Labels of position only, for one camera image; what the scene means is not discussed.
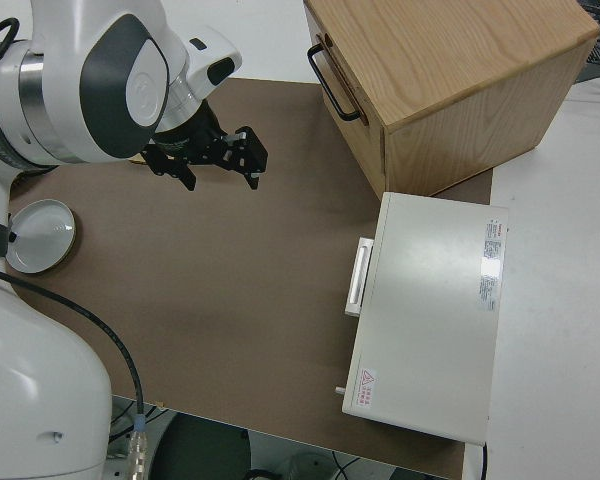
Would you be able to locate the cream toaster oven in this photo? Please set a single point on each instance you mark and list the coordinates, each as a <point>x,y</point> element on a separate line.
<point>425,320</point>

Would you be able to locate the gray round plate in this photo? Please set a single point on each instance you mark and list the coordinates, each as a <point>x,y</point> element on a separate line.
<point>40,240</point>

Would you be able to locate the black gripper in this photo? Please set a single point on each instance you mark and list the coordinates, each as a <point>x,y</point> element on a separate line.
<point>205,147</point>

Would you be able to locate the wooden drawer cabinet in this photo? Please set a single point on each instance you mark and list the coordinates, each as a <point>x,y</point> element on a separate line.
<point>455,75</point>

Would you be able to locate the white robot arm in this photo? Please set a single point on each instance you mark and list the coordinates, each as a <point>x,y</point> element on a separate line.
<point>130,75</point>

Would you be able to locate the brown table mat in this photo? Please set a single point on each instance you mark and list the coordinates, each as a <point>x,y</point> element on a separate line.
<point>230,275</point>

